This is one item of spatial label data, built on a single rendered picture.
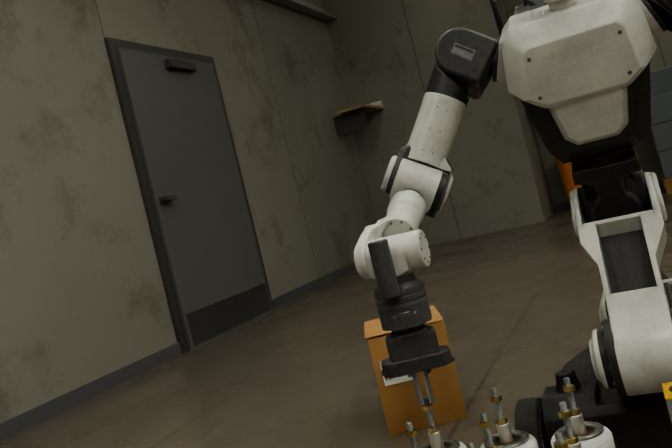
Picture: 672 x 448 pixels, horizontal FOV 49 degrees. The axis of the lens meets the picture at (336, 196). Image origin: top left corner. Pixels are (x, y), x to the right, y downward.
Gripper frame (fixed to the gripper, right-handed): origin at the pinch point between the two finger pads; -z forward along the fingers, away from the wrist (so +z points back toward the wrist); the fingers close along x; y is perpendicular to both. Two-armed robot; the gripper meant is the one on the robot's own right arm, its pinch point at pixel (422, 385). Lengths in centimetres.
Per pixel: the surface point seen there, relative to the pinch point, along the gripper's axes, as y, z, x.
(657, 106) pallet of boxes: 675, 56, 306
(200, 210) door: 405, 55, -132
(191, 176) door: 405, 81, -133
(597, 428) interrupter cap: -7.5, -10.8, 25.3
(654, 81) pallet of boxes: 716, 85, 326
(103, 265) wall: 303, 33, -172
